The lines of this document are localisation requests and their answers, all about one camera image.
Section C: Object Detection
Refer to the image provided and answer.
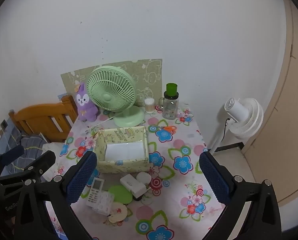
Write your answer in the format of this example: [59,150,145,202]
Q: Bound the glass jar with green lid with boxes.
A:
[158,83,180,120]

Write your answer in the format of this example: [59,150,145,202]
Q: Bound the purple plush rabbit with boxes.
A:
[75,82,99,122]

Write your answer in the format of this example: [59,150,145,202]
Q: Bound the wooden bed headboard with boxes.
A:
[9,95,79,143]

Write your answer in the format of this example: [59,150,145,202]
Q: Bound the white remote control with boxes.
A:
[86,177,105,208]

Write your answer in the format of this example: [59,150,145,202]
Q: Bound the black fan power cable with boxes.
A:
[220,119,230,142]

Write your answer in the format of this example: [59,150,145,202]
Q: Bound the white charger adapter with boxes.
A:
[120,174,146,198]

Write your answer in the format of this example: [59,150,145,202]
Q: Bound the white fan cable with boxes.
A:
[85,112,122,130]

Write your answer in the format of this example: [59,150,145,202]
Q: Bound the white round case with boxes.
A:
[136,172,152,187]

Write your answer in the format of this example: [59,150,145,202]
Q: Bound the green oval case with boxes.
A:
[108,185,134,203]

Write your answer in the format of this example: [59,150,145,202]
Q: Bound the white floor fan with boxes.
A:
[209,97,264,154]

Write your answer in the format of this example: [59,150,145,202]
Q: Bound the green desk fan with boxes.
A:
[86,66,146,128]

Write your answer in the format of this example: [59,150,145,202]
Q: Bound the green printed wall board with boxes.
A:
[61,59,163,108]

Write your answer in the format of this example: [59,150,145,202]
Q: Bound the beige wooden door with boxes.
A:
[241,0,298,230]

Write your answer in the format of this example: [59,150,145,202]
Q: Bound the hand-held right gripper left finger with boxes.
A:
[14,151,97,240]

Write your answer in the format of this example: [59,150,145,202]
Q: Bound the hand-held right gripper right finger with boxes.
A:
[199,151,282,240]

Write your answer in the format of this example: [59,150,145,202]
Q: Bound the cotton swab container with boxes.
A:
[144,98,155,114]

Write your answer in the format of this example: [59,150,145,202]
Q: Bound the orange handled scissors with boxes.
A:
[156,125,177,134]

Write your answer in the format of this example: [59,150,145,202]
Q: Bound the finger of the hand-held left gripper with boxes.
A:
[0,151,56,188]
[0,145,25,178]

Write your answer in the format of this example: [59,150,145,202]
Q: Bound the clear plastic dotted box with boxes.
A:
[93,191,114,215]

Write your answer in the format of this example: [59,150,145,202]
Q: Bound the floral tablecloth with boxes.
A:
[45,105,227,240]

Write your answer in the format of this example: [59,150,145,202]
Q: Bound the printed fabric storage box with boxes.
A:
[93,126,150,174]

